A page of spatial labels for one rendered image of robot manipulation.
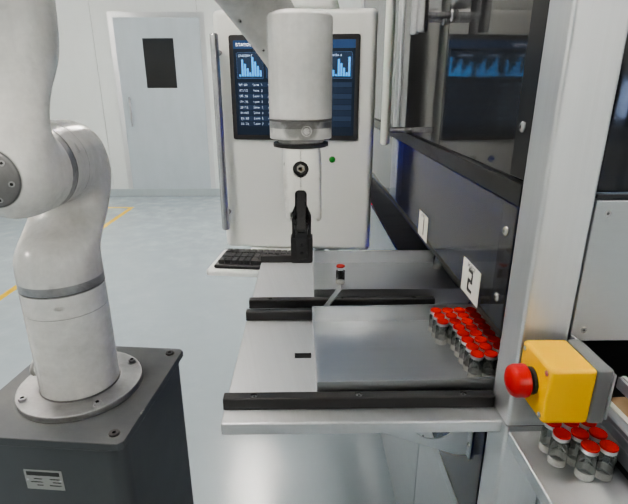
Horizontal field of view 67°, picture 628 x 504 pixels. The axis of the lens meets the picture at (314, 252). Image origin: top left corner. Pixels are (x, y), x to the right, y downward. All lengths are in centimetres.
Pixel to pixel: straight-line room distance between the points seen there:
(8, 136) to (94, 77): 593
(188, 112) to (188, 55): 65
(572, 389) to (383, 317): 45
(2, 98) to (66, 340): 34
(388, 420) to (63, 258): 51
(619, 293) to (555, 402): 17
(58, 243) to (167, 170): 568
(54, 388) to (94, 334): 10
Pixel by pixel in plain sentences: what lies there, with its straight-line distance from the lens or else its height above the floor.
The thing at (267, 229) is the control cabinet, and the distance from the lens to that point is 164.
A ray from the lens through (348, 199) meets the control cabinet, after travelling 158.
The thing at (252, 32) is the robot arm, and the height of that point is 140.
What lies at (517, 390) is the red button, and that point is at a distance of 62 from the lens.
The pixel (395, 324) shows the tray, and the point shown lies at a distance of 97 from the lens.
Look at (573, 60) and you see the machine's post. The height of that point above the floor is 136.
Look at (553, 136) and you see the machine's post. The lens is 61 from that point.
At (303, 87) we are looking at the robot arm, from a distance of 62.
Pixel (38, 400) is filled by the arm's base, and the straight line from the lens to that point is 88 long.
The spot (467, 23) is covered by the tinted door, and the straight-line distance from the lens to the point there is 97.
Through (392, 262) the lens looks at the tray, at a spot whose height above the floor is 88.
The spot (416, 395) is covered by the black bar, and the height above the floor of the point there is 90.
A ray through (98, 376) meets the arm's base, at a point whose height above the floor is 90.
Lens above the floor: 133
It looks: 19 degrees down
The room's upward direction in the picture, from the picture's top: straight up
